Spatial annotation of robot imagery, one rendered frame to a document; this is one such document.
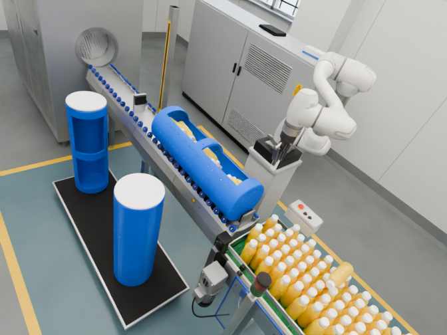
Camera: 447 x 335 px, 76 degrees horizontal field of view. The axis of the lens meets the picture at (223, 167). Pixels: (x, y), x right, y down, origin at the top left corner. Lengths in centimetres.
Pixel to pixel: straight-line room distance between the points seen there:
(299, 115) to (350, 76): 56
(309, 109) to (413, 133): 295
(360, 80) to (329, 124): 55
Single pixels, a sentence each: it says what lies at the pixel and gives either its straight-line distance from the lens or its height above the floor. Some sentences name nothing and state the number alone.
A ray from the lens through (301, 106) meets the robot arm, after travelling 126.
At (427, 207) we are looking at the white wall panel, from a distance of 437.
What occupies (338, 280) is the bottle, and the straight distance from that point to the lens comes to 159.
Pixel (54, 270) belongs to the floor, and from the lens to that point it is 267.
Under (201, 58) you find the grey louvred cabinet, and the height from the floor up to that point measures 77.
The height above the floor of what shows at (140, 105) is 99.
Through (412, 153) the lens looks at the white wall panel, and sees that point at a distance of 419.
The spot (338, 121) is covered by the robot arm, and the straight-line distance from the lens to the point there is 128.
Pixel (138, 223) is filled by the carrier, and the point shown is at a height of 91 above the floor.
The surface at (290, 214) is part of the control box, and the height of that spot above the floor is 104.
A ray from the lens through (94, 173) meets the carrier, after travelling 306.
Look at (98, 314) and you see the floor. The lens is 247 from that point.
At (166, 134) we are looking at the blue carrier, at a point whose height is 115.
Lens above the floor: 228
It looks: 39 degrees down
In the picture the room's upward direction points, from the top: 18 degrees clockwise
